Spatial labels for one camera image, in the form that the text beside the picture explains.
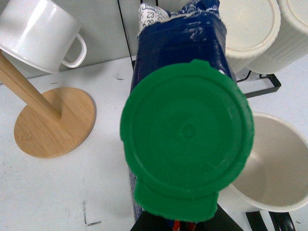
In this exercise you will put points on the blue milk carton green cap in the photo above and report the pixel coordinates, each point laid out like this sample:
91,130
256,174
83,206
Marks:
186,127

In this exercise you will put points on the cream mug black handle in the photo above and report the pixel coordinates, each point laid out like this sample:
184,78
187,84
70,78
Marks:
275,176

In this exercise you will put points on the wooden mug tree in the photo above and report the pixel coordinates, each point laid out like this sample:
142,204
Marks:
52,123

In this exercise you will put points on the cream mug left on rack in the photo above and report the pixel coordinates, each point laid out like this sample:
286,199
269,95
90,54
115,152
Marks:
252,27

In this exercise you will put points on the cream mug on rack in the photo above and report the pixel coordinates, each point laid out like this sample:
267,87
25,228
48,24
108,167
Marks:
252,27
291,43

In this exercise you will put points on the white mug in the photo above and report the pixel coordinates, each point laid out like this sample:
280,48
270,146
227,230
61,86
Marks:
41,34

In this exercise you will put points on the cream mug right on rack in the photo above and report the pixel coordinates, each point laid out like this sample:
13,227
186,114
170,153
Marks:
291,43

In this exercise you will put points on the black wire cup rack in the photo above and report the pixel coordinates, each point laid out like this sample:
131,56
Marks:
252,84

